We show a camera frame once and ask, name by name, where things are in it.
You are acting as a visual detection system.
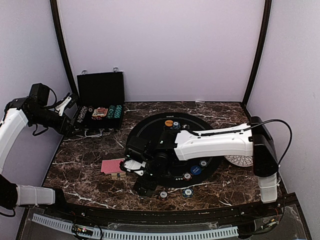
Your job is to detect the brown white chip stack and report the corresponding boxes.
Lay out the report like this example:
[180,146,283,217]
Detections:
[158,191,168,200]

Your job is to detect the brown chips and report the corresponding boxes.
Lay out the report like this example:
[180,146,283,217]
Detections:
[183,172,193,181]
[182,124,190,130]

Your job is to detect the green blue chip stack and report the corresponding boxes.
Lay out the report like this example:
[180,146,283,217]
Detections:
[182,188,194,198]

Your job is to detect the green chips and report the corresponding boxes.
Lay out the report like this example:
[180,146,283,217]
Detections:
[171,121,181,130]
[199,160,208,168]

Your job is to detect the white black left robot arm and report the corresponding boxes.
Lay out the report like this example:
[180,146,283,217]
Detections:
[0,96,76,218]

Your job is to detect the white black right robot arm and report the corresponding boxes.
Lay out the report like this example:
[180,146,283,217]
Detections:
[123,112,279,217]

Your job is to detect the blue orange chip row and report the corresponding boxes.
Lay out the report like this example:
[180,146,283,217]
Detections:
[76,106,88,123]

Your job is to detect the round black poker mat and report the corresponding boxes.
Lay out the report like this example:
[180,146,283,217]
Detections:
[120,112,224,188]

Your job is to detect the red dice set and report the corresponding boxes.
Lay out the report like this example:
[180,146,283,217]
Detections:
[92,116,103,121]

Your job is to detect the cased playing card deck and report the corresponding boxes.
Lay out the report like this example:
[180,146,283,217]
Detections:
[92,108,108,118]

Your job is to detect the blue small blind button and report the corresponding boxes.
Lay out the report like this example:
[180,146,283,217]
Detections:
[190,165,202,176]

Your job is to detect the red backed card deck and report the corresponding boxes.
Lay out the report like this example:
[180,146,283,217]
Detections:
[100,158,127,179]

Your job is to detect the clear round dealer button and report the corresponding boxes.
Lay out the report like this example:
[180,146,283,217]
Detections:
[96,107,108,113]

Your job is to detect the green chip row left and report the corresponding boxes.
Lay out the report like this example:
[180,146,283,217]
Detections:
[106,105,116,119]

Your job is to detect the green chip row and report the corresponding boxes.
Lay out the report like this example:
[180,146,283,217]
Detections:
[106,105,116,119]
[113,105,123,119]

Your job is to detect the black poker chip case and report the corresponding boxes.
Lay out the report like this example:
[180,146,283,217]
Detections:
[76,71,125,138]

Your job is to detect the orange big blind button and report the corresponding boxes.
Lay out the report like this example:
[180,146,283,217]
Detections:
[164,119,174,127]

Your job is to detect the green chip row right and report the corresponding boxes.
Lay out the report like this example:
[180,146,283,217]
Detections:
[113,105,123,119]

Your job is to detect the floral patterned ceramic plate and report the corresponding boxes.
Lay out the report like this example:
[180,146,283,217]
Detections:
[224,155,253,168]

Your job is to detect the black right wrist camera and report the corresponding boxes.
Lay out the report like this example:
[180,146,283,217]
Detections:
[124,136,150,163]

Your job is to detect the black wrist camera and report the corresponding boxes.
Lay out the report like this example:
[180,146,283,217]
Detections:
[124,136,150,163]
[29,83,50,106]

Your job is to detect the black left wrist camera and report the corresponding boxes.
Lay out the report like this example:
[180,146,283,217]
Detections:
[29,83,50,106]

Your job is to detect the white slotted cable duct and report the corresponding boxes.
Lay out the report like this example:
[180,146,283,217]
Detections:
[31,213,239,240]

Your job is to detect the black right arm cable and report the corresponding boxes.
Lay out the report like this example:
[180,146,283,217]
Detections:
[189,119,293,168]

